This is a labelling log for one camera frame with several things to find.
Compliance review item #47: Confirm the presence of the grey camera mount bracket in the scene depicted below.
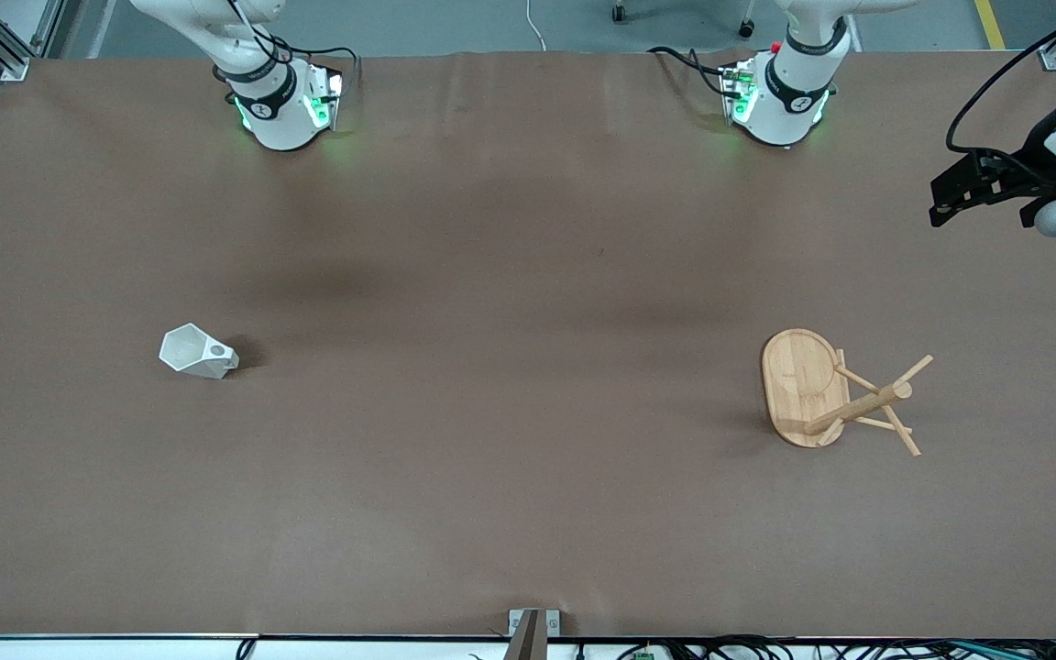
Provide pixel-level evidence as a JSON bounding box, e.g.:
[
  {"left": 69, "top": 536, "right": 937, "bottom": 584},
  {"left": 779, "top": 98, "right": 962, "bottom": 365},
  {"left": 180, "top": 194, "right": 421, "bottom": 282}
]
[{"left": 506, "top": 609, "right": 563, "bottom": 660}]

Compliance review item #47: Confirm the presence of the brown table cover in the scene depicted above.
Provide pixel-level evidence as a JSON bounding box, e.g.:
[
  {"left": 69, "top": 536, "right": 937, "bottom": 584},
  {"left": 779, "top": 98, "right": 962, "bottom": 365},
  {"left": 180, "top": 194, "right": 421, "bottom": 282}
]
[{"left": 0, "top": 50, "right": 1056, "bottom": 640}]

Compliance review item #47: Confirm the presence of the black left base cable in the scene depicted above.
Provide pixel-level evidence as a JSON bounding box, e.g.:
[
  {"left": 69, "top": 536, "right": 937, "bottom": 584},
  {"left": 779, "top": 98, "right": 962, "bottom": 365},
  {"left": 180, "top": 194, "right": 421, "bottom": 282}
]
[{"left": 648, "top": 45, "right": 732, "bottom": 98}]

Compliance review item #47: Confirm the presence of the white faceted cup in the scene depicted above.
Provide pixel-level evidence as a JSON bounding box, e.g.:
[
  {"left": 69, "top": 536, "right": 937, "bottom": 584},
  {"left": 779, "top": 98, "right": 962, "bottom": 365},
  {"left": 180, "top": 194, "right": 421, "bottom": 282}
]
[{"left": 159, "top": 323, "right": 240, "bottom": 380}]

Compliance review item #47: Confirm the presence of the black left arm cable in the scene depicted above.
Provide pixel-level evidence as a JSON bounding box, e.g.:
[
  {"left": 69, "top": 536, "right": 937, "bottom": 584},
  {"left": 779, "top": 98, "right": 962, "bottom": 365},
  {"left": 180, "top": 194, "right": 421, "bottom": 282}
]
[{"left": 945, "top": 0, "right": 1056, "bottom": 177}]

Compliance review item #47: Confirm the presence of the black cable tangle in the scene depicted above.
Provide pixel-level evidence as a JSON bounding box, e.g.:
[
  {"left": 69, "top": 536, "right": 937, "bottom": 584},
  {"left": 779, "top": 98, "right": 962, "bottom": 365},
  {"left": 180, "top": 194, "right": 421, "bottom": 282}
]
[{"left": 574, "top": 634, "right": 1056, "bottom": 660}]

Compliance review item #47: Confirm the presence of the wooden cup rack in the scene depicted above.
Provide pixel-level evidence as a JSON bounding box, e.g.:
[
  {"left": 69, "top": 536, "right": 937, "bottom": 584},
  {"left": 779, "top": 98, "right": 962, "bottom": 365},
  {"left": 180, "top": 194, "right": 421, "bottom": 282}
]
[{"left": 760, "top": 328, "right": 935, "bottom": 457}]

